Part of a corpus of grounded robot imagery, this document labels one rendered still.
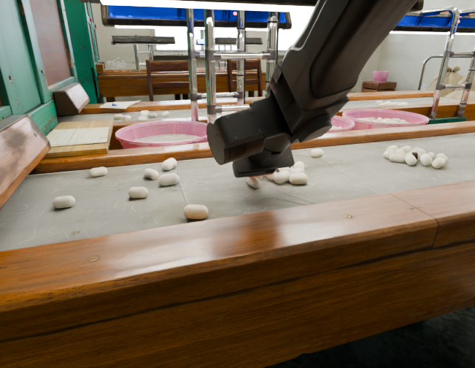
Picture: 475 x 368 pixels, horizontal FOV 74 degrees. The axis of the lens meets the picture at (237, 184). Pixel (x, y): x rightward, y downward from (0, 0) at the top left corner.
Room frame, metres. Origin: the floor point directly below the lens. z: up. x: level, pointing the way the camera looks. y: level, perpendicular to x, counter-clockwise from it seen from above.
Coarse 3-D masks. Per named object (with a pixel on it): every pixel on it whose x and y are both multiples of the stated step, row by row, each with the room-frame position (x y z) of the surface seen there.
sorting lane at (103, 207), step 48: (384, 144) 0.82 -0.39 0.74; (432, 144) 0.82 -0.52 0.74; (48, 192) 0.51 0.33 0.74; (96, 192) 0.51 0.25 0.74; (192, 192) 0.51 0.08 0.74; (240, 192) 0.51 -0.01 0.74; (288, 192) 0.51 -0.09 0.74; (336, 192) 0.51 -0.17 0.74; (384, 192) 0.51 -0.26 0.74; (0, 240) 0.35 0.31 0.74; (48, 240) 0.35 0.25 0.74
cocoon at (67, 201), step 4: (60, 196) 0.45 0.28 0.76; (64, 196) 0.45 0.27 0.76; (68, 196) 0.45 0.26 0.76; (72, 196) 0.46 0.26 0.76; (56, 200) 0.44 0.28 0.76; (60, 200) 0.44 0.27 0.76; (64, 200) 0.44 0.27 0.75; (68, 200) 0.44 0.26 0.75; (72, 200) 0.45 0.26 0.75; (56, 204) 0.44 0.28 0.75; (60, 204) 0.44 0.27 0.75; (64, 204) 0.44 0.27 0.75; (68, 204) 0.44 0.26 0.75; (72, 204) 0.45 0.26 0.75
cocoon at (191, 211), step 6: (192, 204) 0.42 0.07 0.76; (198, 204) 0.42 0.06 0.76; (186, 210) 0.41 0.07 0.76; (192, 210) 0.41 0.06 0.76; (198, 210) 0.40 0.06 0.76; (204, 210) 0.41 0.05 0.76; (186, 216) 0.41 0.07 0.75; (192, 216) 0.40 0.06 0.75; (198, 216) 0.40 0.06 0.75; (204, 216) 0.40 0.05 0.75
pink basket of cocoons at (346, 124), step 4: (336, 116) 1.06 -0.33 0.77; (340, 116) 1.05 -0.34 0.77; (332, 120) 1.07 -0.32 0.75; (336, 120) 1.05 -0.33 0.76; (340, 120) 1.04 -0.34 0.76; (344, 120) 1.02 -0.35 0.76; (348, 120) 1.00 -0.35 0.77; (352, 120) 0.98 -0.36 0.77; (332, 124) 1.06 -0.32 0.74; (336, 124) 1.05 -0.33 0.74; (340, 124) 1.03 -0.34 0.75; (344, 124) 1.01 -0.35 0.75; (348, 124) 0.99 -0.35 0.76; (352, 124) 0.93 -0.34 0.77; (344, 128) 0.88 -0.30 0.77; (348, 128) 0.89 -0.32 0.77; (328, 132) 0.86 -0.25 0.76
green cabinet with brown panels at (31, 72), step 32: (0, 0) 0.73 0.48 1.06; (32, 0) 1.01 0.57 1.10; (0, 32) 0.66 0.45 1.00; (32, 32) 0.88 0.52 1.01; (64, 32) 1.38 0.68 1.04; (0, 64) 0.62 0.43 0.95; (32, 64) 0.85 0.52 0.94; (64, 64) 1.28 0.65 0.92; (0, 96) 0.61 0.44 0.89; (32, 96) 0.79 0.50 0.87
